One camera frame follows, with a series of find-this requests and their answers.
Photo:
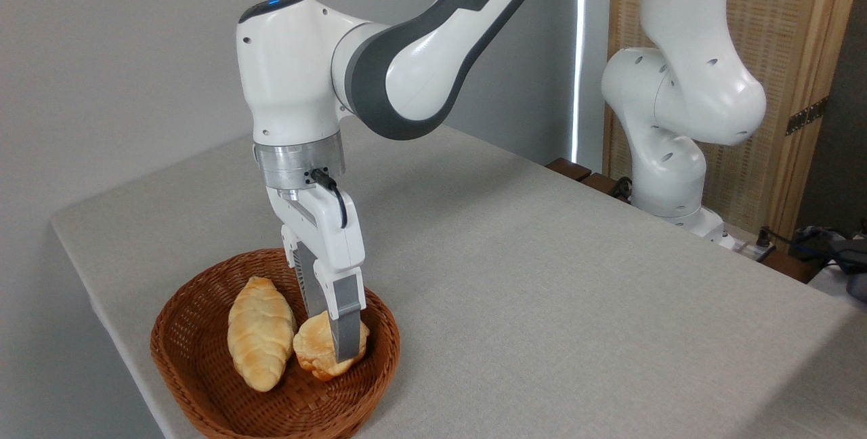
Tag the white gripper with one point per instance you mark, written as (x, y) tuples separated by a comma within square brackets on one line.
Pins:
[(332, 236)]

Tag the round golden bread roll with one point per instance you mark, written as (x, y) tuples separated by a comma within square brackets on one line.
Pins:
[(311, 351)]

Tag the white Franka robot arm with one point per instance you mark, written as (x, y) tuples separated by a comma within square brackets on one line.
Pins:
[(406, 66)]

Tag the long braided bread loaf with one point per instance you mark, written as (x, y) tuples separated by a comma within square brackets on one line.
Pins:
[(261, 334)]

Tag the brown wicker basket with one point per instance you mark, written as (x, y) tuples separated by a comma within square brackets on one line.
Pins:
[(203, 330)]

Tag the grey tablecloth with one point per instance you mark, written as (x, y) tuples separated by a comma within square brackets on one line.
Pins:
[(542, 324)]

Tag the white power strip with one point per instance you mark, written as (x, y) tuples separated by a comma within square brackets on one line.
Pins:
[(752, 249)]

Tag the metal screen hinge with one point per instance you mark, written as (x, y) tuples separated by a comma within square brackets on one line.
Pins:
[(806, 116)]

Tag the dark grey device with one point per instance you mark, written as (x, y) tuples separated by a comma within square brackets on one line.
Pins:
[(855, 266)]

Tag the wooden woven folding screen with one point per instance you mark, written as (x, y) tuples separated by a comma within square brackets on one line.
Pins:
[(799, 32)]

